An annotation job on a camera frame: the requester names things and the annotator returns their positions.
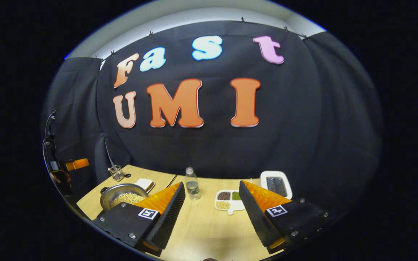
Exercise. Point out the sandwich with lettuce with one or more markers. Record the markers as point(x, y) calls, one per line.
point(143, 184)

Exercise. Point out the pile of yellow soybeans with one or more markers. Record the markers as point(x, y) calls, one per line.
point(129, 199)

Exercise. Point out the clear plastic water bottle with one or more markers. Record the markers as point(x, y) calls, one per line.
point(193, 186)

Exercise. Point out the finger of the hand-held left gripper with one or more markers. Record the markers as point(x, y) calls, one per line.
point(76, 164)

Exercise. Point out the stainless steel pot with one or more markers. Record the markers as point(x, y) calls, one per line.
point(120, 190)

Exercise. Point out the small white sandwich plate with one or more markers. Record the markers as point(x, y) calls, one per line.
point(151, 186)

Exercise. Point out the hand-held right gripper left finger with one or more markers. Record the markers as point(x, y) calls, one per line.
point(171, 221)

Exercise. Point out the white divided dish of grains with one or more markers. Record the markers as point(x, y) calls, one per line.
point(227, 201)

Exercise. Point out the white toaster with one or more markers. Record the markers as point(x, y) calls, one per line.
point(276, 185)

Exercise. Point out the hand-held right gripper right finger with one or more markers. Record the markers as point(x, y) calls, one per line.
point(256, 221)

